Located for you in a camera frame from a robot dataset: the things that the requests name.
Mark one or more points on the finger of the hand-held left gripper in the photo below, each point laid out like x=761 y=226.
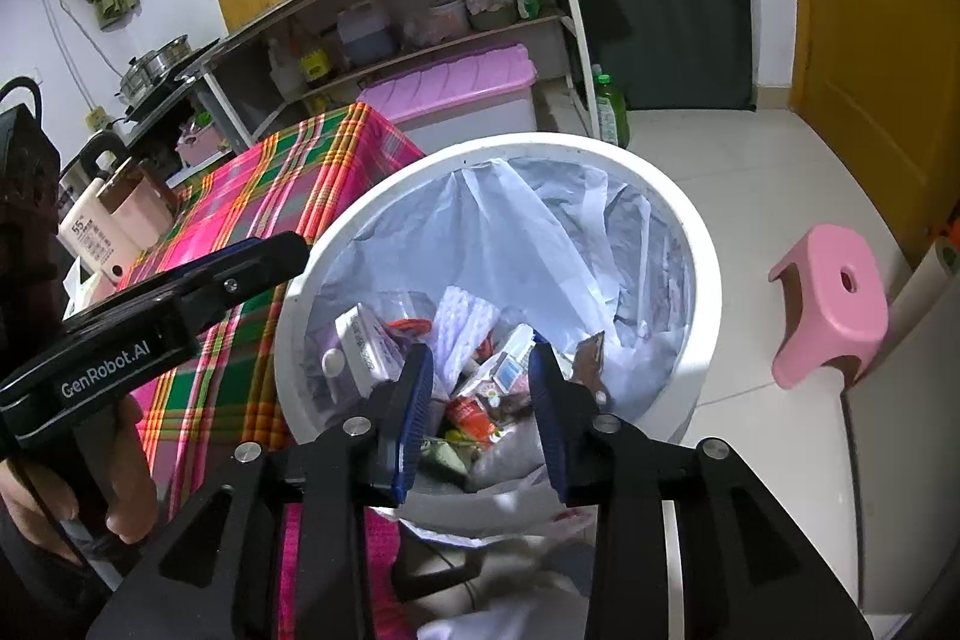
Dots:
x=255 y=272
x=244 y=245

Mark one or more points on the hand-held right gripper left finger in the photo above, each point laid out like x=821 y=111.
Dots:
x=416 y=422

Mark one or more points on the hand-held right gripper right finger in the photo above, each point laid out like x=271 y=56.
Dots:
x=547 y=422

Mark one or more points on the red snack packet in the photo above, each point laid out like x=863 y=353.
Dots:
x=472 y=419

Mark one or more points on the white printed cardboard box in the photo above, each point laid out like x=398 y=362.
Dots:
x=367 y=336

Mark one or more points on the white foam net sleeve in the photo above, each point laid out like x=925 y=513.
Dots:
x=465 y=329

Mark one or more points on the white round trash bin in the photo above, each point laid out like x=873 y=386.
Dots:
x=697 y=340

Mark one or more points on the person's left hand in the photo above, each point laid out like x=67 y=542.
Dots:
x=135 y=482

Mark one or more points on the white tissue pack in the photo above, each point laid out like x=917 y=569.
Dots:
x=86 y=291

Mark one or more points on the pink green plaid tablecloth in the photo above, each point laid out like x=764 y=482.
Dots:
x=300 y=175

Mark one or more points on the small pink container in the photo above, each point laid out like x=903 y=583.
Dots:
x=202 y=144

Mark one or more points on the white plastic bottle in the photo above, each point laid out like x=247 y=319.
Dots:
x=283 y=78

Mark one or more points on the black gas stove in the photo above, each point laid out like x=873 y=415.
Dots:
x=161 y=89

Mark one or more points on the stainless steel electric kettle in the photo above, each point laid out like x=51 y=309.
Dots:
x=82 y=160

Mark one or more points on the yellowish power strip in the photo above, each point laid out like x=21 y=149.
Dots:
x=96 y=120

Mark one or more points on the yellow-label oil bottle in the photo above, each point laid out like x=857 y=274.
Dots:
x=315 y=61

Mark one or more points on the steel cooking pot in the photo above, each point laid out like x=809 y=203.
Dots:
x=154 y=66

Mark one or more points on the dark liquid jug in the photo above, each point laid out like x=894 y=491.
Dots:
x=365 y=40

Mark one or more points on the pink lidded storage box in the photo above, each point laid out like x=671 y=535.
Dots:
x=457 y=81

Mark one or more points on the pink bowl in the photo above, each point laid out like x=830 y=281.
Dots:
x=448 y=21

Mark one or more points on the pink plastic stool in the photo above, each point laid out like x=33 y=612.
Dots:
x=832 y=310

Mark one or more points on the green detergent bottle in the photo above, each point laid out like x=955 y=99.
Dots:
x=611 y=115

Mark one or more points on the white cabinet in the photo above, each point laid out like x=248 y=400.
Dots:
x=907 y=460

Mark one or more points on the yellow wooden door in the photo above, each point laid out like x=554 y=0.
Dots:
x=877 y=48

